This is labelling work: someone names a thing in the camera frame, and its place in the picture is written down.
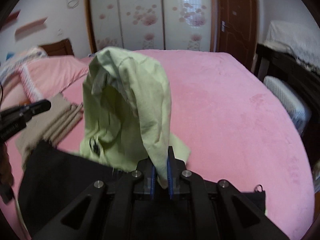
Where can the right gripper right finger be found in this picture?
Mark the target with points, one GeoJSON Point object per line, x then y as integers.
{"type": "Point", "coordinates": [178, 189]}

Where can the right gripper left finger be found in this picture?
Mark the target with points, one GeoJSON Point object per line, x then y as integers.
{"type": "Point", "coordinates": [145, 179]}

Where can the green and black hooded jacket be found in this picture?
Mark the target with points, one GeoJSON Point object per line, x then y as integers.
{"type": "Point", "coordinates": [127, 107]}

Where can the person's left hand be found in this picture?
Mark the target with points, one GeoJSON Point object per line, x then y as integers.
{"type": "Point", "coordinates": [5, 167]}

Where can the pink cartoon cushion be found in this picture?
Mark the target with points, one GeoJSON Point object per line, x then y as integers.
{"type": "Point", "coordinates": [14, 95]}

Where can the folded beige knit sweater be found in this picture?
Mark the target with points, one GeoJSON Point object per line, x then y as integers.
{"type": "Point", "coordinates": [51, 126]}

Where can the floral folded quilt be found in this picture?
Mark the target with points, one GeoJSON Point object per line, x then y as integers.
{"type": "Point", "coordinates": [12, 65]}

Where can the pink ruffled pillow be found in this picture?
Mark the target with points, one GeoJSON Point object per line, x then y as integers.
{"type": "Point", "coordinates": [45, 77]}

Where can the pink bed sheet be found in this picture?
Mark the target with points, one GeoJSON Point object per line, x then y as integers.
{"type": "Point", "coordinates": [225, 124]}

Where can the wooden headboard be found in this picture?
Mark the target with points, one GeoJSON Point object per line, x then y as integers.
{"type": "Point", "coordinates": [61, 48]}

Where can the white covered piano stool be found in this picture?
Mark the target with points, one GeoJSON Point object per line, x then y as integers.
{"type": "Point", "coordinates": [295, 106]}

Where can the black piano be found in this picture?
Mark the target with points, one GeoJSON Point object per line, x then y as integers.
{"type": "Point", "coordinates": [284, 67]}

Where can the floral sliding wardrobe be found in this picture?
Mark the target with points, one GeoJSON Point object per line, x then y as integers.
{"type": "Point", "coordinates": [150, 24]}

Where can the brown wooden door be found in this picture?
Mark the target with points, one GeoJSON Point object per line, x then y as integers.
{"type": "Point", "coordinates": [237, 29]}

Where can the white lace cover cloth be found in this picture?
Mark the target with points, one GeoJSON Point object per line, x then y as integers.
{"type": "Point", "coordinates": [297, 40]}

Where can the pink wall shelf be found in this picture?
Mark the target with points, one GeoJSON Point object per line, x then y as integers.
{"type": "Point", "coordinates": [30, 28]}

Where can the red wall shelf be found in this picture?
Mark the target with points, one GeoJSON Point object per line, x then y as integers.
{"type": "Point", "coordinates": [12, 17]}

